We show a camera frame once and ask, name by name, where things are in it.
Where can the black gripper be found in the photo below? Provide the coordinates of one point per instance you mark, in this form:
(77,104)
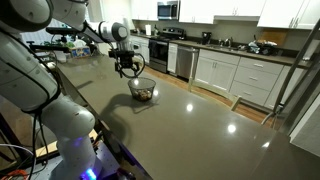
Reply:
(124,60)

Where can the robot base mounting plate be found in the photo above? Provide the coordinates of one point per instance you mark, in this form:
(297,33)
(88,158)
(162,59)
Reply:
(100,165)

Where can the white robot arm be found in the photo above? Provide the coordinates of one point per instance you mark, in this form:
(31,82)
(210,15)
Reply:
(28,85)

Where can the brown items in basket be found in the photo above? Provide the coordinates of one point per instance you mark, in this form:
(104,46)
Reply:
(143,95)

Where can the black kitchen stove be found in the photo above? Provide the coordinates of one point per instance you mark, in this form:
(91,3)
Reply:
(159,47)

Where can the blue white cardboard box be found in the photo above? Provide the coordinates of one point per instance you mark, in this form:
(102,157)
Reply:
(80,52)

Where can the stainless dishwasher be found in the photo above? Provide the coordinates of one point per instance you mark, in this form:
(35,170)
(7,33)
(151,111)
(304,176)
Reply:
(184,60)

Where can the stainless microwave oven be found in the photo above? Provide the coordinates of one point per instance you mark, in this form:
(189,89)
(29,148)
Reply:
(168,10)

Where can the black coffee maker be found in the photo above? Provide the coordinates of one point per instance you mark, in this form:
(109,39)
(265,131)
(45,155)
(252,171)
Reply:
(206,38)

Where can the kitchen faucet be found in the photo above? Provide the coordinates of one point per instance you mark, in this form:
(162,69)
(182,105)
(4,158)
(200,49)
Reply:
(228,42)

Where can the wooden chair back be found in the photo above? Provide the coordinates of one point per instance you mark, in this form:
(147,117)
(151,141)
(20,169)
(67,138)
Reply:
(214,71)

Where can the white lower kitchen cabinets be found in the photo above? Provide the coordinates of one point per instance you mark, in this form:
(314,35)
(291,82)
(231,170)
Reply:
(256,80)

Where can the white kitchen cabinets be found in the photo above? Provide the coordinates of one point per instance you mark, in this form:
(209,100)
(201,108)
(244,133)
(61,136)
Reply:
(286,14)
(256,80)

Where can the dish clutter on counter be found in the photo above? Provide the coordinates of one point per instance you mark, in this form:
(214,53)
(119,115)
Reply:
(263,48)

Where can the wooden cutting board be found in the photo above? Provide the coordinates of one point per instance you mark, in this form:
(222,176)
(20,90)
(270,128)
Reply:
(274,35)

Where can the white upper kitchen cabinets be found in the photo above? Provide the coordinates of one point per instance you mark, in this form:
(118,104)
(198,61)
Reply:
(286,14)

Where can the metal camera stand pole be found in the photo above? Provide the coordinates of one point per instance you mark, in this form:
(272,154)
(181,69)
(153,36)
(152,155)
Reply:
(278,105)

